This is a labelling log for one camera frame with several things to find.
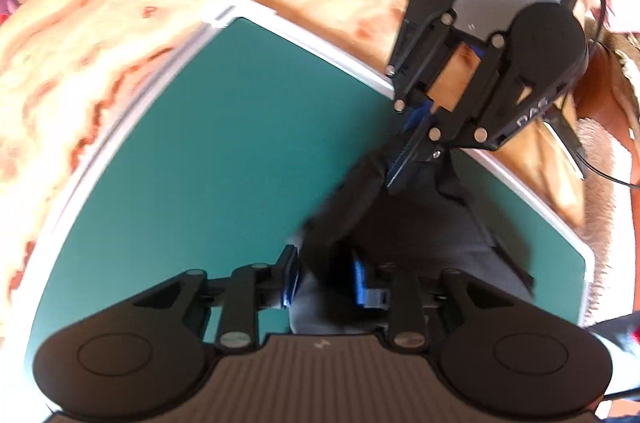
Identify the black garment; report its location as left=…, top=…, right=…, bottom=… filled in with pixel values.
left=287, top=148, right=536, bottom=336

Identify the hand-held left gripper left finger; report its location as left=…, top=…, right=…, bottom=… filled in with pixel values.
left=132, top=244, right=302, bottom=349

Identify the brown leather chair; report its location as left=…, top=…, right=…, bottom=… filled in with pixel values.
left=575, top=33, right=640, bottom=184

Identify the green mat with silver frame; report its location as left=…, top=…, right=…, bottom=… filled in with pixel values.
left=25, top=0, right=596, bottom=369

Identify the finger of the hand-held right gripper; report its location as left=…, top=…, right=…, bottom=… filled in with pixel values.
left=385, top=6, right=457, bottom=136
left=386, top=32, right=571, bottom=193

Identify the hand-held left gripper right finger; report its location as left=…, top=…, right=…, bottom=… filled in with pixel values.
left=350, top=248, right=533, bottom=349

